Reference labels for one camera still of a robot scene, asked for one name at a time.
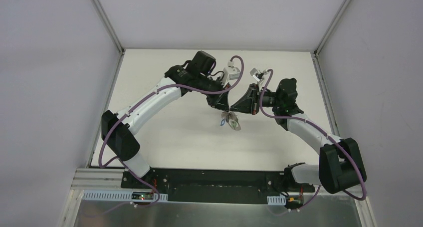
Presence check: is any keyring with coloured key tags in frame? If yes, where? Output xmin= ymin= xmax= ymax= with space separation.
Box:
xmin=220 ymin=111 xmax=241 ymax=131

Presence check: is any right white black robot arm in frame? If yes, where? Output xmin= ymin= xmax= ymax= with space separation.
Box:
xmin=230 ymin=78 xmax=367 ymax=194

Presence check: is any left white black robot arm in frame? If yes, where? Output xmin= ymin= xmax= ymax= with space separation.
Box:
xmin=101 ymin=51 xmax=224 ymax=189

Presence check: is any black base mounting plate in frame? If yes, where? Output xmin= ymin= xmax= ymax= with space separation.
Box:
xmin=120 ymin=168 xmax=315 ymax=205

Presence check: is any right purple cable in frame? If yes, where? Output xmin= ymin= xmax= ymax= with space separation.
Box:
xmin=258 ymin=69 xmax=368 ymax=216

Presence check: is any purple cable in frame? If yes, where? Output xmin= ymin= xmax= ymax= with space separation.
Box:
xmin=258 ymin=69 xmax=368 ymax=216
xmin=98 ymin=55 xmax=245 ymax=209

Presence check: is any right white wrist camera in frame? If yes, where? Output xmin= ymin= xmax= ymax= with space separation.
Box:
xmin=250 ymin=68 xmax=268 ymax=85

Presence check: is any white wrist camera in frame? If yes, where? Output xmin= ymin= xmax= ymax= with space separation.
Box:
xmin=221 ymin=60 xmax=241 ymax=86
xmin=250 ymin=68 xmax=268 ymax=85

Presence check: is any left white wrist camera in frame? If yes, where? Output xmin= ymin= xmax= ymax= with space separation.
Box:
xmin=221 ymin=60 xmax=241 ymax=86

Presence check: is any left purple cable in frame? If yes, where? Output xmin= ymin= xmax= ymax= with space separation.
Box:
xmin=98 ymin=55 xmax=245 ymax=209

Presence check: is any right white cable duct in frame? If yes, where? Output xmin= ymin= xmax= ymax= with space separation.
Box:
xmin=267 ymin=195 xmax=286 ymax=206

